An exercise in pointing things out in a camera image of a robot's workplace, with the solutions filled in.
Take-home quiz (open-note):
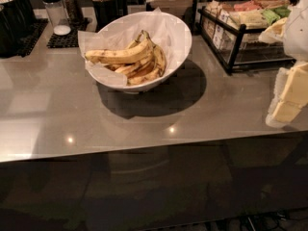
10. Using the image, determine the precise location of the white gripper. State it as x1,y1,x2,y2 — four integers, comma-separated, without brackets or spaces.
259,0,308,128

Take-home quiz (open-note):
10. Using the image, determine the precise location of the right curved yellow banana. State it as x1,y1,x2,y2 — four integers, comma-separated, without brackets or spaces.
142,31,167,78

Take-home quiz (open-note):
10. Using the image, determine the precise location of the white tilted bowl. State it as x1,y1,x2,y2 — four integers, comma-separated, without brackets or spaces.
84,11,193,93

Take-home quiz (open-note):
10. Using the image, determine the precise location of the green packet stack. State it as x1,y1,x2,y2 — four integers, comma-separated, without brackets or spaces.
262,6,291,25

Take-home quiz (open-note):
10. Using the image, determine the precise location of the pink packet stack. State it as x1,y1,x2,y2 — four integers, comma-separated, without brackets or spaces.
234,1,260,12

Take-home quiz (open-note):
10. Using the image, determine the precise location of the black napkin dispenser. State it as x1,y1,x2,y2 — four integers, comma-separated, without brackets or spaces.
145,0,196,31

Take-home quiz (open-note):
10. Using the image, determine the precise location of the black stir stick holder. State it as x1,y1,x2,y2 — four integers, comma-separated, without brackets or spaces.
92,0,128,31

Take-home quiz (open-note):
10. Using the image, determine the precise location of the black rubber mat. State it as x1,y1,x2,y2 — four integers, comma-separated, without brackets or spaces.
16,18,48,57
47,17,90,48

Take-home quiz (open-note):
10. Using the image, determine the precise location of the glass pepper shaker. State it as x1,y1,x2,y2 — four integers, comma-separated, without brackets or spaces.
63,0,84,25

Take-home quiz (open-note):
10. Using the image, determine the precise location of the glass salt shaker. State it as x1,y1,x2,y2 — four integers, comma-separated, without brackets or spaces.
42,0,71,36

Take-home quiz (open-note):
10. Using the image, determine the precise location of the black left rubber mat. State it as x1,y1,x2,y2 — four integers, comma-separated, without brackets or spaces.
16,18,48,57

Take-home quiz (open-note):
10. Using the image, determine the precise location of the black thermal carafe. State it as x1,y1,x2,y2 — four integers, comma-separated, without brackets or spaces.
0,0,36,58

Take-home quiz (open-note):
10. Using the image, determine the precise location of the black wire condiment rack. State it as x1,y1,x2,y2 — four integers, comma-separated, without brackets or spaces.
198,0,292,73

